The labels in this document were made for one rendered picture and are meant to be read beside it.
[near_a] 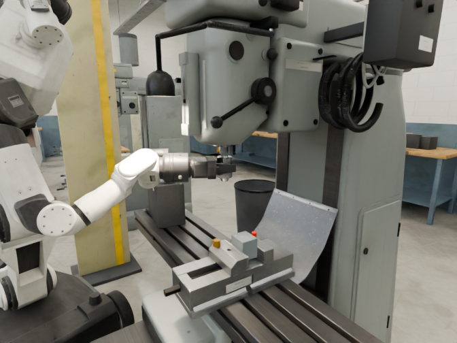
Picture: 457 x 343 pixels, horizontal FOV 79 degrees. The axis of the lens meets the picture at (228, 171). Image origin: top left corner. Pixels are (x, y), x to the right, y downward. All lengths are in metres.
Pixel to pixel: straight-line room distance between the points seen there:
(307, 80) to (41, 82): 0.71
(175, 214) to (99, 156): 1.36
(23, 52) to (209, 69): 0.45
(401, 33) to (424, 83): 4.28
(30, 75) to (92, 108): 1.61
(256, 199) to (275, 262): 1.89
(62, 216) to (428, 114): 4.75
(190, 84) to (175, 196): 0.59
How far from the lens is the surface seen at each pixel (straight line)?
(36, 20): 0.82
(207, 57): 0.75
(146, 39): 10.48
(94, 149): 2.46
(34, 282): 1.42
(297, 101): 0.85
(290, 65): 0.83
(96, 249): 2.70
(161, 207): 1.21
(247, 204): 2.76
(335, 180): 1.02
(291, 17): 0.86
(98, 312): 1.37
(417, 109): 5.03
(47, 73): 0.87
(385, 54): 0.75
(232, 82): 0.73
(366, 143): 1.04
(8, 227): 1.22
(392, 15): 0.76
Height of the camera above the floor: 1.41
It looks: 13 degrees down
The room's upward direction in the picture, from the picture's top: straight up
